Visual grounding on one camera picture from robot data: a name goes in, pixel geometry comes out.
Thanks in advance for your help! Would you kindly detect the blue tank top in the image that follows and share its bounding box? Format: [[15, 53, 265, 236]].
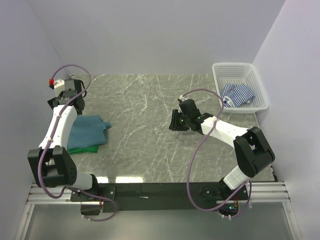
[[67, 115, 112, 153]]

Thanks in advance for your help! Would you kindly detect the striped tank top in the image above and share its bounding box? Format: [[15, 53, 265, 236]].
[[220, 83, 255, 108]]

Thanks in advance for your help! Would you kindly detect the green tank top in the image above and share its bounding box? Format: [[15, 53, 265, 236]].
[[67, 145, 99, 154]]

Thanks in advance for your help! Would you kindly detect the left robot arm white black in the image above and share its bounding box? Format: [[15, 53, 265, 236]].
[[27, 79, 100, 201]]

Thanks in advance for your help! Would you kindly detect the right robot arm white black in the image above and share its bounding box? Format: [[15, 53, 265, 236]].
[[169, 98, 275, 200]]

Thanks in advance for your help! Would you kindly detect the white plastic basket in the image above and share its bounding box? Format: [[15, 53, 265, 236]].
[[212, 62, 269, 114]]

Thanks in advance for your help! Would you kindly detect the black base beam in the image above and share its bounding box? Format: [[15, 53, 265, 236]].
[[70, 182, 233, 216]]

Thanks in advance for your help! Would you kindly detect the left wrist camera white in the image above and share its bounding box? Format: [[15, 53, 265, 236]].
[[49, 78, 65, 97]]

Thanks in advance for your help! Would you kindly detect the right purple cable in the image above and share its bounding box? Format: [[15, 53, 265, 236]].
[[181, 89, 252, 220]]

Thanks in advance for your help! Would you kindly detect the aluminium rail frame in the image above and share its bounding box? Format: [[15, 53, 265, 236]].
[[15, 181, 290, 240]]

